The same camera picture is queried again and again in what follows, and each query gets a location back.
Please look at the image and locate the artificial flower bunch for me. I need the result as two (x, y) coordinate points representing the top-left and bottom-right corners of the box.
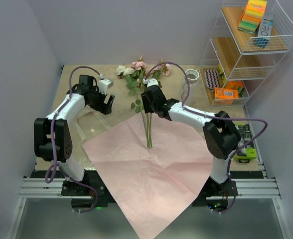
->
(116, 57), (170, 149)

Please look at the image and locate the purple wrapping paper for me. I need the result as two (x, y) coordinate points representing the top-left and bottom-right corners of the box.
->
(83, 115), (213, 239)

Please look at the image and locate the beige printed ribbon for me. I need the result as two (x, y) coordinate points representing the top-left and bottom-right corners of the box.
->
(75, 110), (111, 142)

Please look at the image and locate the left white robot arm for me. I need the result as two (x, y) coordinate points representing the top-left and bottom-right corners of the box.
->
(33, 75), (115, 197)

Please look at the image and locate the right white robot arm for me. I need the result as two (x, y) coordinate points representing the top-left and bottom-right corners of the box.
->
(141, 85), (241, 197)

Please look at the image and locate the white ribbed vase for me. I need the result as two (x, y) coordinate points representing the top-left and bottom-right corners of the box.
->
(180, 69), (200, 105)

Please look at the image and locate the purple wavy sponge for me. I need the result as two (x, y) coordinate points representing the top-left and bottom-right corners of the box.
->
(204, 69), (221, 90)

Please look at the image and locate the orange packet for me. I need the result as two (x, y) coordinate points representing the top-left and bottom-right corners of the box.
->
(214, 87), (239, 99)

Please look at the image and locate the orange green sponge pack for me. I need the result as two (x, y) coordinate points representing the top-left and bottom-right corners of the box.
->
(226, 81), (245, 97)

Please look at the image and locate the black green box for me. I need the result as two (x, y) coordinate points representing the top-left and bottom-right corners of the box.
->
(234, 123), (257, 164)

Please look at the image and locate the white blue box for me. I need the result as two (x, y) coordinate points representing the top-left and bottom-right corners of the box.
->
(253, 12), (274, 48)

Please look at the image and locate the colourful sponge pack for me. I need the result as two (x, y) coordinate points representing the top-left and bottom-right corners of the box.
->
(238, 0), (268, 34)

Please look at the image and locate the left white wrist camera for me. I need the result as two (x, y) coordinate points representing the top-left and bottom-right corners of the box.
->
(97, 74), (114, 95)

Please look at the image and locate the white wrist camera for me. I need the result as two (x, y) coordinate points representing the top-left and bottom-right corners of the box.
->
(143, 78), (159, 88)
(97, 74), (114, 95)

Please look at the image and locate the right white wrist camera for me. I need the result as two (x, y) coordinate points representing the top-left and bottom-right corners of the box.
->
(143, 78), (159, 88)

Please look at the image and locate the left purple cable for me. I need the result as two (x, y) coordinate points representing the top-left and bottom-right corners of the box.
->
(44, 66), (105, 214)

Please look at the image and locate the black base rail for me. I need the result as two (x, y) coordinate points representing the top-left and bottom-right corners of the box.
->
(18, 162), (281, 207)

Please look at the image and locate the white wire shelf rack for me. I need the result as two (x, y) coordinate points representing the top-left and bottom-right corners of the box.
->
(200, 0), (293, 108)

